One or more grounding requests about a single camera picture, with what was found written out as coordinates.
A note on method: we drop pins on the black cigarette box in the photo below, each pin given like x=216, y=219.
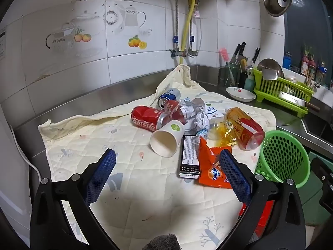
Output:
x=188, y=156

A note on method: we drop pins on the red cola can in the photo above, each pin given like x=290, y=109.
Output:
x=145, y=117

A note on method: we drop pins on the blue soda can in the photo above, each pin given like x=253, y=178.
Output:
x=170, y=95

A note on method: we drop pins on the green dish rack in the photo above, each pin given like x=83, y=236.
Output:
x=270, y=86

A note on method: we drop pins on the steel bowl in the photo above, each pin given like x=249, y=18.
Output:
x=268, y=63

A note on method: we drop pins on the steel spatula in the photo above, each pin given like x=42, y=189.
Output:
x=270, y=75

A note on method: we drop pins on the metal water valve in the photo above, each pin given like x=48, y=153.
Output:
x=177, y=52
x=192, y=52

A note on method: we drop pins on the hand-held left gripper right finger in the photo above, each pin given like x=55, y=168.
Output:
x=234, y=177

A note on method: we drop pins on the white plate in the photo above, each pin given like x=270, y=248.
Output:
x=240, y=93

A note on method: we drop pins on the white paper cup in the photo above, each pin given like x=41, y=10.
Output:
x=166, y=140

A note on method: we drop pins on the green utensil holder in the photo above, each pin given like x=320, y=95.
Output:
x=231, y=74

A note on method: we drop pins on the teal bottle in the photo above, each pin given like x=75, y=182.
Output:
x=249, y=83

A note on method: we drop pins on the yellow candy wrapper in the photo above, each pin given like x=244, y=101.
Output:
x=223, y=135

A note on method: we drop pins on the orange snack packet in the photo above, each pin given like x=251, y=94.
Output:
x=210, y=169

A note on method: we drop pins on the white milk carton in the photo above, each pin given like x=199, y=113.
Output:
x=214, y=112

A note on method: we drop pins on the white paper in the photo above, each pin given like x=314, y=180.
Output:
x=197, y=119

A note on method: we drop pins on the green plastic basket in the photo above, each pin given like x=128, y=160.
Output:
x=286, y=156

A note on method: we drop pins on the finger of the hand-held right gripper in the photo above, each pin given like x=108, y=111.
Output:
x=325, y=169

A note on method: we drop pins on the red clear plastic cup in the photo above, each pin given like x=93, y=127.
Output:
x=173, y=109

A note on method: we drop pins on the pink tag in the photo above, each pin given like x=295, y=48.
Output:
x=197, y=13

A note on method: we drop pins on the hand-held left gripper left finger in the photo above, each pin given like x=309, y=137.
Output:
x=101, y=177

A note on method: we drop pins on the cream quilted blanket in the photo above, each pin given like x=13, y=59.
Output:
x=130, y=187

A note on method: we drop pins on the clear suction hook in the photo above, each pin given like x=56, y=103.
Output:
x=298, y=2

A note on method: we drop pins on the red plastic stool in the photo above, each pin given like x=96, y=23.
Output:
x=265, y=213

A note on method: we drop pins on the steel sink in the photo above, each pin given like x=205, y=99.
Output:
x=317, y=127

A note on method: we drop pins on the blue plastic jar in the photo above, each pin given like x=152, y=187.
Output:
x=287, y=61

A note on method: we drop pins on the steel cleaver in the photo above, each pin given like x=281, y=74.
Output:
x=290, y=97

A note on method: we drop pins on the pink bottle brush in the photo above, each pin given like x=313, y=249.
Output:
x=223, y=54

